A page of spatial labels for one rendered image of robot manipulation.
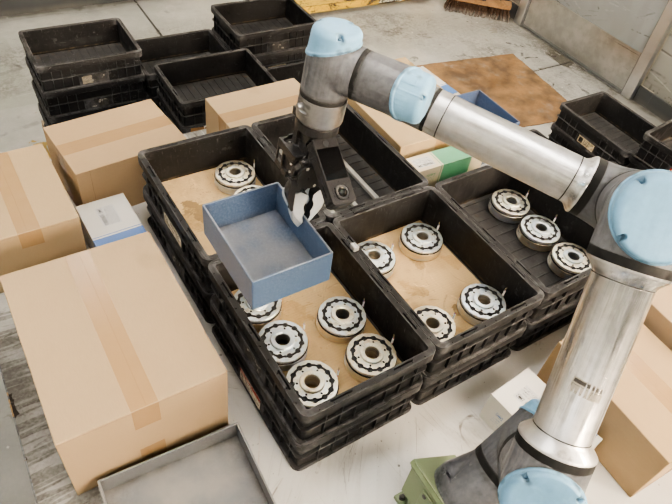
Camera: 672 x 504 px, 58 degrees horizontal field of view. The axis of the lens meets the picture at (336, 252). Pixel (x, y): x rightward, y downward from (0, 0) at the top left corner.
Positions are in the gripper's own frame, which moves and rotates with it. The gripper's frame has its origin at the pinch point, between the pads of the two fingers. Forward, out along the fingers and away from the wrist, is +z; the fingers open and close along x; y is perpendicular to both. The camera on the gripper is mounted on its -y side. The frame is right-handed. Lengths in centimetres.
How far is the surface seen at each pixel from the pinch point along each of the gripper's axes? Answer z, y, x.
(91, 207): 35, 54, 25
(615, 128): 53, 68, -211
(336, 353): 28.2, -11.1, -7.4
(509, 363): 37, -24, -50
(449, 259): 24, 1, -45
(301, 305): 28.2, 2.9, -6.5
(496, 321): 15.4, -23.4, -35.0
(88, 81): 62, 158, 2
